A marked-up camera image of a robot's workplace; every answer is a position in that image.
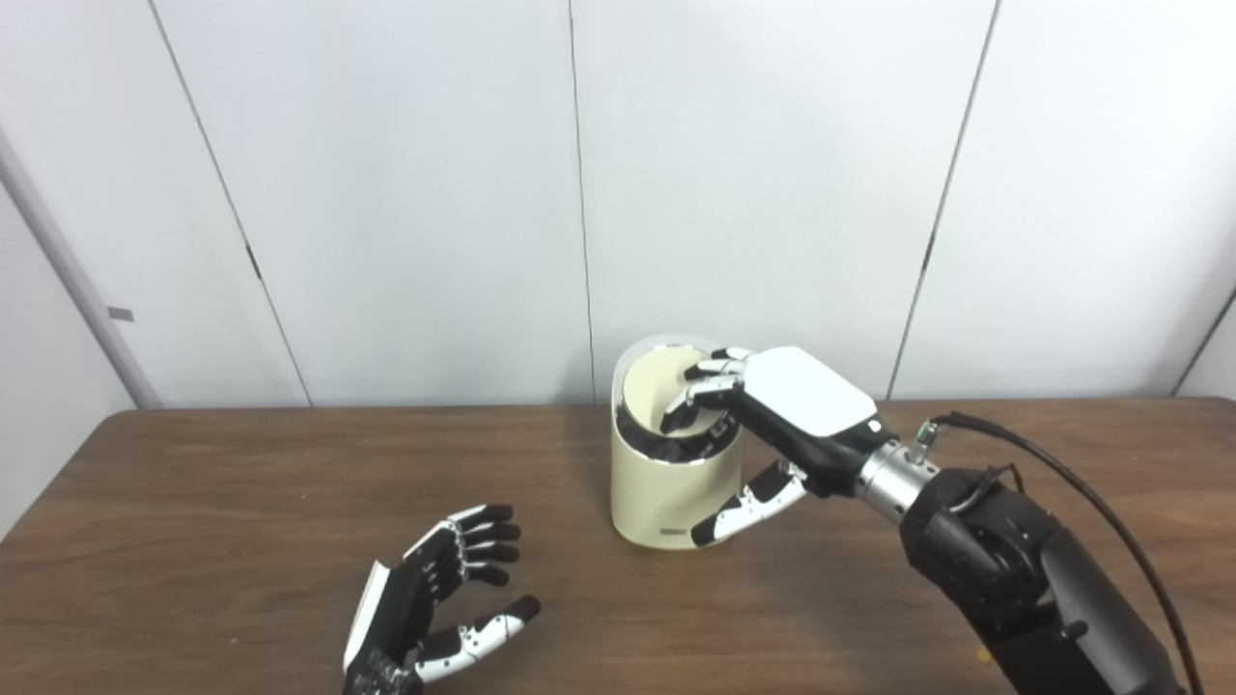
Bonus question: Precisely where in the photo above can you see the cream-colored cylindrical bin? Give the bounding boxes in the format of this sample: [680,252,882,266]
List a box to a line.
[609,334,744,551]

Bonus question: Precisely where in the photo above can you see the grey wall corner post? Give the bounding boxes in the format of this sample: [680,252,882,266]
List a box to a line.
[0,125,163,408]

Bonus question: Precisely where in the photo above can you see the cream round bin lid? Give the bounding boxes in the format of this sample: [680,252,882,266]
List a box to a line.
[623,346,735,440]

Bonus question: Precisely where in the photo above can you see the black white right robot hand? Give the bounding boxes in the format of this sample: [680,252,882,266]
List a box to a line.
[660,346,894,548]

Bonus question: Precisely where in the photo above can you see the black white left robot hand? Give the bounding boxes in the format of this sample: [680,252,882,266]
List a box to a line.
[342,504,542,695]

